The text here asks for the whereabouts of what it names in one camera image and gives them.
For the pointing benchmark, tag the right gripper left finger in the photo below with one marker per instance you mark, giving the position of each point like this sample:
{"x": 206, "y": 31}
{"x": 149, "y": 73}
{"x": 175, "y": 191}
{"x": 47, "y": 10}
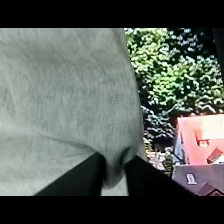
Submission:
{"x": 83, "y": 180}

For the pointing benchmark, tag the light grey garment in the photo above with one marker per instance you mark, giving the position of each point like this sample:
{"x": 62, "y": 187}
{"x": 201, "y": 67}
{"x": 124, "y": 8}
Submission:
{"x": 60, "y": 100}

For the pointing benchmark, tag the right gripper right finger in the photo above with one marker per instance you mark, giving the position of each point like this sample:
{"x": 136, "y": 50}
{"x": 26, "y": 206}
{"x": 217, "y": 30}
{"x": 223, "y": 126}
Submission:
{"x": 150, "y": 183}

